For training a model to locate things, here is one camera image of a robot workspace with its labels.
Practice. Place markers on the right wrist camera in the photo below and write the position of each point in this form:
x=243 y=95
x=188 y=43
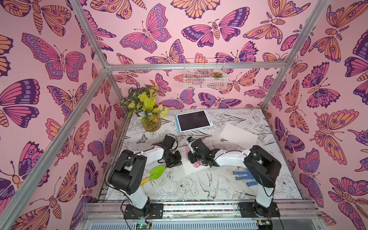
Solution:
x=190 y=140

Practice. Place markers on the green trowel yellow handle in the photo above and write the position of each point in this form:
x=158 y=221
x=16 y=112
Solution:
x=155 y=174

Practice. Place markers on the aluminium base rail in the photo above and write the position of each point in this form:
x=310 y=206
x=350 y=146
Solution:
x=212 y=215

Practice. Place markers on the pink cloth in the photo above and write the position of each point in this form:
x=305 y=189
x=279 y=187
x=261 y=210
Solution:
x=192 y=158

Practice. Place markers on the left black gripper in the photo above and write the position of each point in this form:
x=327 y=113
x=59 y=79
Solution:
x=177 y=162

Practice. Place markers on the white drawing tablet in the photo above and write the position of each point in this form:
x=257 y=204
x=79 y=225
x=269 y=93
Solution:
x=238 y=136
x=189 y=168

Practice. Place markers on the white wire wall basket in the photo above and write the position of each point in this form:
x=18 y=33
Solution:
x=199 y=75

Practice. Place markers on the potted plant glass vase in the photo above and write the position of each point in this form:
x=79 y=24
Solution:
x=142 y=103

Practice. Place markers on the small succulent in basket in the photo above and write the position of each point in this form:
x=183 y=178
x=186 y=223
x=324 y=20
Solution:
x=217 y=75

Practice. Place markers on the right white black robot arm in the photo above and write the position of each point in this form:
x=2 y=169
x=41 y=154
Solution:
x=262 y=166

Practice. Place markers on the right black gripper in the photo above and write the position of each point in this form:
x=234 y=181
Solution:
x=197 y=155

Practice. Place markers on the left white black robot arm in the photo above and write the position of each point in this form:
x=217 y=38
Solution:
x=128 y=170

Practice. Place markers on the blue-edged drawing tablet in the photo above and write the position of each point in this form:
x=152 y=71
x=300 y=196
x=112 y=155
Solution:
x=193 y=121

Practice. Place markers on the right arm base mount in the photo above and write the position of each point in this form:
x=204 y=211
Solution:
x=255 y=210

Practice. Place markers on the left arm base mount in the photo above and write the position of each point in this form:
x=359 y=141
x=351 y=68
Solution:
x=150 y=210

